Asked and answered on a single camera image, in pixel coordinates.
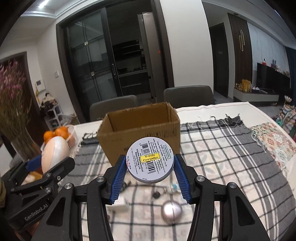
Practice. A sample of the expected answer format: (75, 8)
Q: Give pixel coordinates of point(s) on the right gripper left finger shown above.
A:
(63, 219)

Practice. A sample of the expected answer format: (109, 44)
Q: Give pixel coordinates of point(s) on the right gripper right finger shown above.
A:
(238, 219)

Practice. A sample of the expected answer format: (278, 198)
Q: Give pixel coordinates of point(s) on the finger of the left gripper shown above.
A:
(34, 164)
(57, 169)

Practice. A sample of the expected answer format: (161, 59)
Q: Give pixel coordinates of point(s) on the white power adapter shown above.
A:
(120, 205)

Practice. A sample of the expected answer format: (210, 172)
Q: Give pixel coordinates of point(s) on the silver egg-shaped case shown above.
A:
(171, 212)

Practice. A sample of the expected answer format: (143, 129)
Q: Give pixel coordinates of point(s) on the round tin with label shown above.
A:
(150, 160)

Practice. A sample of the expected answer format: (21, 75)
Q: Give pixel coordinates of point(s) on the small medic figurine keychain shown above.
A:
(173, 188)

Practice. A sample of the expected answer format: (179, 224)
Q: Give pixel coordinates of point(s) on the glass vase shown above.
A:
(23, 145)

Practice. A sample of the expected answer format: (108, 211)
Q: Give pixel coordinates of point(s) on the orange fruit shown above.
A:
(62, 132)
(48, 135)

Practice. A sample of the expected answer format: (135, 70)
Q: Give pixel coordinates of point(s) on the white fruit basket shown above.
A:
(72, 141)

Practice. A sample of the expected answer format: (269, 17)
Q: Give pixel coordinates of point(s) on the white shelf with clutter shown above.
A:
(52, 113)

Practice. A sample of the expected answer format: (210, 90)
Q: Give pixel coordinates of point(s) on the dried pink flowers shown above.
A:
(14, 110)

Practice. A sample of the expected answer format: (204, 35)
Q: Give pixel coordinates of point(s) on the plaid grey white tablecloth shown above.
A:
(223, 151)

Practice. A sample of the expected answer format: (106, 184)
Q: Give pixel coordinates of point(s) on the grey dining chair left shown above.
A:
(100, 109)

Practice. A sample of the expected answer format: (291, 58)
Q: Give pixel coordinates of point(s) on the grey dining chair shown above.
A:
(187, 96)
(100, 109)

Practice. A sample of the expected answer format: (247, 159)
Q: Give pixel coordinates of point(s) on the brown cardboard box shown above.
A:
(120, 129)

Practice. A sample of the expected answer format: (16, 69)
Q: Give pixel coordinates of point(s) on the key with black head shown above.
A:
(158, 194)

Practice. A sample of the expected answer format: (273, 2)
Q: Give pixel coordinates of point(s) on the floral patterned cloth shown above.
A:
(279, 146)

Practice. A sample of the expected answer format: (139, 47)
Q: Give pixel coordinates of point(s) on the grey dining chair right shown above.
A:
(187, 96)

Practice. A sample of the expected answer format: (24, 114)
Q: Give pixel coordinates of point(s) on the black sliding glass door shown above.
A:
(113, 49)

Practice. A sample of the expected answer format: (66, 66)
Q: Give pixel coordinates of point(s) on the black television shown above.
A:
(270, 79)

